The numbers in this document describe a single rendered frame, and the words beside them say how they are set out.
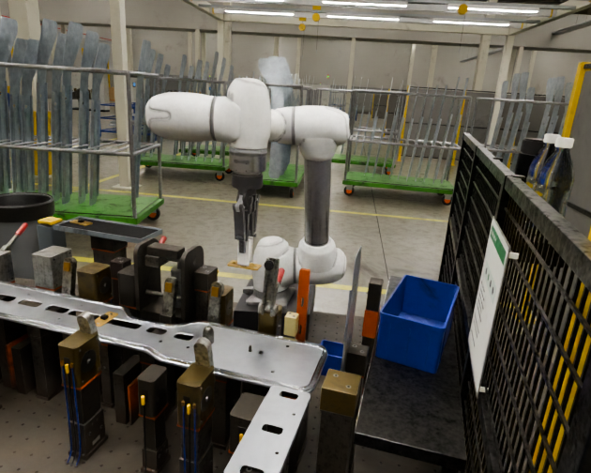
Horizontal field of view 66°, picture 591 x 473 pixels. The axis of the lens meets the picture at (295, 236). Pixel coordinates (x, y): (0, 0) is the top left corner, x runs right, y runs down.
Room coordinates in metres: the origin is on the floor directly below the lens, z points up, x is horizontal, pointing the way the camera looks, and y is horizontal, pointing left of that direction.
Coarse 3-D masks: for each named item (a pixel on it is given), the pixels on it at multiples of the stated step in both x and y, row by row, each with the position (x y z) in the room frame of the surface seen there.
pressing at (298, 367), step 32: (0, 288) 1.36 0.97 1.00; (32, 288) 1.37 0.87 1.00; (32, 320) 1.18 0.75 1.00; (64, 320) 1.18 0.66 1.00; (128, 320) 1.21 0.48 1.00; (160, 352) 1.05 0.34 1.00; (192, 352) 1.06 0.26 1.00; (224, 352) 1.07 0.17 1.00; (256, 352) 1.08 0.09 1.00; (288, 352) 1.09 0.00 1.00; (320, 352) 1.10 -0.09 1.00; (256, 384) 0.95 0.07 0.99; (288, 384) 0.95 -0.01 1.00
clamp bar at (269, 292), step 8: (272, 264) 1.21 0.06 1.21; (272, 272) 1.24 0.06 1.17; (264, 280) 1.23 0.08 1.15; (272, 280) 1.23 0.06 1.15; (264, 288) 1.23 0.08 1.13; (272, 288) 1.22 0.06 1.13; (264, 296) 1.22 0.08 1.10; (272, 296) 1.22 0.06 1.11; (264, 304) 1.22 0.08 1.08; (272, 304) 1.21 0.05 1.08; (264, 312) 1.22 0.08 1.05; (272, 312) 1.21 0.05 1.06
